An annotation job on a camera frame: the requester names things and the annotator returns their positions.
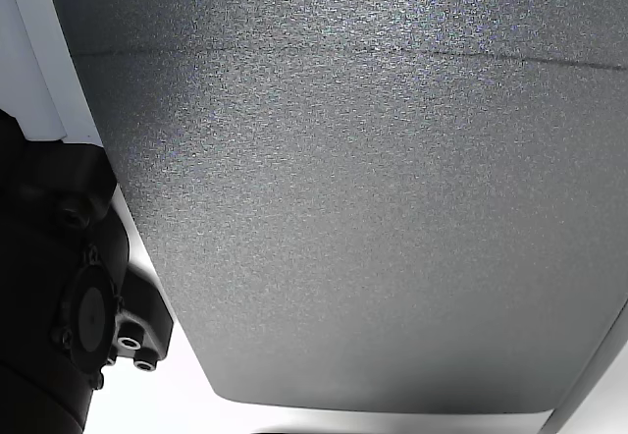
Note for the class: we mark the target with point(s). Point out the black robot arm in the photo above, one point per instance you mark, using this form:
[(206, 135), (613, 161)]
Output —
[(39, 257)]

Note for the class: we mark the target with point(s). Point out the dark gray frame holder plate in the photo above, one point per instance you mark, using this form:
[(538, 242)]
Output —
[(343, 159)]

